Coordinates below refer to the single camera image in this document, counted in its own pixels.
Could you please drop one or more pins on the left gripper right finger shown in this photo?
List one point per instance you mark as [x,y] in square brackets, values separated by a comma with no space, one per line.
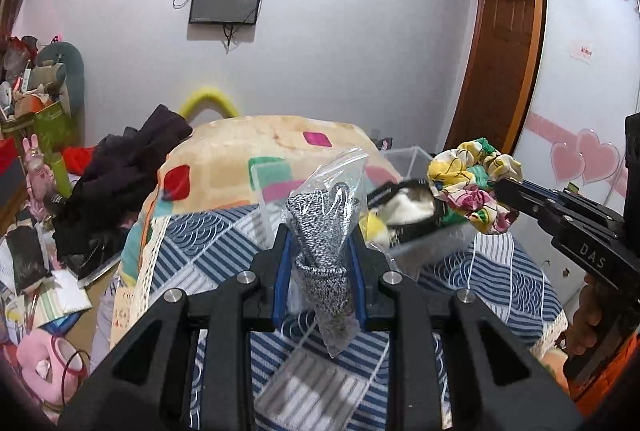
[386,300]

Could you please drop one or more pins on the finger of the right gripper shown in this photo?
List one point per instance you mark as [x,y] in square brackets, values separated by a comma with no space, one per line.
[550,218]
[524,196]

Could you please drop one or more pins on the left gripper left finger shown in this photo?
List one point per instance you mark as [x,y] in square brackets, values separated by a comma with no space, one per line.
[253,301]

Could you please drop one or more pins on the floral yellow scrunchie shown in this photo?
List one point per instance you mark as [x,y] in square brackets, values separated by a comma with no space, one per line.
[464,178]

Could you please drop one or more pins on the clear plastic storage box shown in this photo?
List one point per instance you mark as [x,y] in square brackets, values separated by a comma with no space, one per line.
[453,235]

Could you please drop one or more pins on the black and cream slipper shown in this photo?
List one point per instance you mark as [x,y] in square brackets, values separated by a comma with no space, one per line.
[401,212]

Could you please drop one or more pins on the bag of grey cord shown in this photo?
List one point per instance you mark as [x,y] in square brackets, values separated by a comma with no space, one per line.
[322,214]

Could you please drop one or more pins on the person's right hand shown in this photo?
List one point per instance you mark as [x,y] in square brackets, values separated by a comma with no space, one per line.
[581,334]

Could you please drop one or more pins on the blue white patterned tablecloth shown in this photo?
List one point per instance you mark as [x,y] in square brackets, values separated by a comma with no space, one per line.
[318,332]

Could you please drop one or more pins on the white sliding wardrobe door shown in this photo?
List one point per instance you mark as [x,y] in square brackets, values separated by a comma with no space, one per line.
[587,83]

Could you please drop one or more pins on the beige patchwork blanket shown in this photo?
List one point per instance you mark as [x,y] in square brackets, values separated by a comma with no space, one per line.
[227,163]

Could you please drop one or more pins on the black clothes pile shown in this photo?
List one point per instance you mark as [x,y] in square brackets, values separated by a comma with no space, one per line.
[89,228]

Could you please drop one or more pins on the pink plush toy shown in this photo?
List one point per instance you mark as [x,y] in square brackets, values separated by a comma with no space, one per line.
[51,367]

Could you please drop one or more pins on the pink plush rabbit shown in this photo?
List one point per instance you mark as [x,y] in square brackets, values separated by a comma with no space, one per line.
[39,177]

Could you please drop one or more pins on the brown wooden wardrobe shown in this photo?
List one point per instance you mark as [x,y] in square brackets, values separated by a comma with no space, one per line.
[500,74]

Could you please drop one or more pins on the green cardboard box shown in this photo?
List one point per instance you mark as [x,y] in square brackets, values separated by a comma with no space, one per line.
[54,128]

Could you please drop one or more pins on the red box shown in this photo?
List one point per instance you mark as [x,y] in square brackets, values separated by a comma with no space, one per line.
[9,158]

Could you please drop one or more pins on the grey green plush cushion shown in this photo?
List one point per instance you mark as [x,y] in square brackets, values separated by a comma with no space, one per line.
[69,70]

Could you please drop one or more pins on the small black wall monitor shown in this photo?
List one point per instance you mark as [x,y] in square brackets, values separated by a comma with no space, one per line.
[224,12]

